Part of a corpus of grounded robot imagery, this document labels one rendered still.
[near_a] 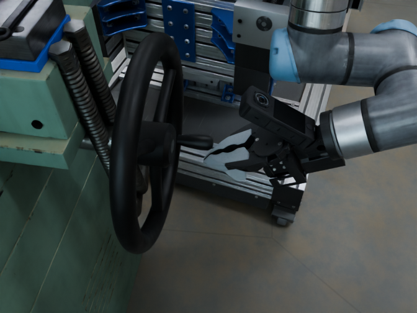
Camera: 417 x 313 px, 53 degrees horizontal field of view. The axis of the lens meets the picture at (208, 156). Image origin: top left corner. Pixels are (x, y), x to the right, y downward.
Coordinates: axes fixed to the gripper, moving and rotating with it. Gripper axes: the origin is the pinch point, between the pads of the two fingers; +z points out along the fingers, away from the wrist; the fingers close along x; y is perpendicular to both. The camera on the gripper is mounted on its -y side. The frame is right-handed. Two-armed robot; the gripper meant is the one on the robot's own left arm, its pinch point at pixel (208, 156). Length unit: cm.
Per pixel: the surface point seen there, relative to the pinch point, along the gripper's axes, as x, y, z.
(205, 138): 1.3, -2.8, -0.8
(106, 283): -7, 26, 42
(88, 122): -9.5, -20.0, 3.7
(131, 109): -13.5, -22.3, -6.3
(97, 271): -7.6, 18.2, 37.9
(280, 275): 14, 72, 18
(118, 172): -18.5, -19.0, -3.7
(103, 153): -9.2, -14.5, 6.2
